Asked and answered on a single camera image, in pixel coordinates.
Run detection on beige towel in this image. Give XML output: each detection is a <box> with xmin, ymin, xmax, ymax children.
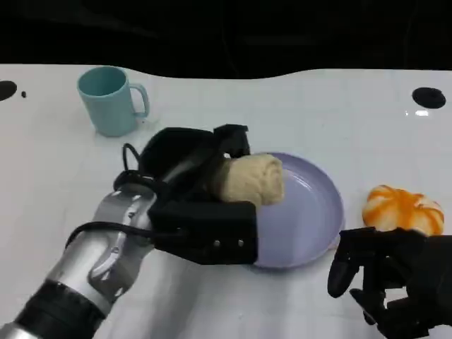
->
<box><xmin>207</xmin><ymin>152</ymin><xmax>285</xmax><ymax>207</ymax></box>

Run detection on orange and white bread roll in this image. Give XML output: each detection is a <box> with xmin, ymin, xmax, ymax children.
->
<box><xmin>361</xmin><ymin>183</ymin><xmax>446</xmax><ymax>237</ymax></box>

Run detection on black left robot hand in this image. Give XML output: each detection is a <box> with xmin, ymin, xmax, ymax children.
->
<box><xmin>136</xmin><ymin>123</ymin><xmax>252</xmax><ymax>205</ymax></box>

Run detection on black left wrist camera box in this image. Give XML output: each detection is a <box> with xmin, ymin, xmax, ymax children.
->
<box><xmin>147</xmin><ymin>200</ymin><xmax>258</xmax><ymax>266</ymax></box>

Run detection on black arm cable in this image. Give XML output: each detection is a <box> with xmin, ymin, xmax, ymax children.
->
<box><xmin>112</xmin><ymin>142</ymin><xmax>174</xmax><ymax>203</ymax></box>
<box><xmin>65</xmin><ymin>220</ymin><xmax>190</xmax><ymax>250</ymax></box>

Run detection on lilac plate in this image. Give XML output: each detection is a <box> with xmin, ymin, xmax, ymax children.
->
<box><xmin>245</xmin><ymin>152</ymin><xmax>345</xmax><ymax>271</ymax></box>

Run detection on pale green mug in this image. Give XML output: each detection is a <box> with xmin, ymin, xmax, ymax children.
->
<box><xmin>76</xmin><ymin>65</ymin><xmax>150</xmax><ymax>138</ymax></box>

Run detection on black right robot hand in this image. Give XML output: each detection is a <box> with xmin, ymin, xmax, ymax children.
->
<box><xmin>327</xmin><ymin>227</ymin><xmax>452</xmax><ymax>339</ymax></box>

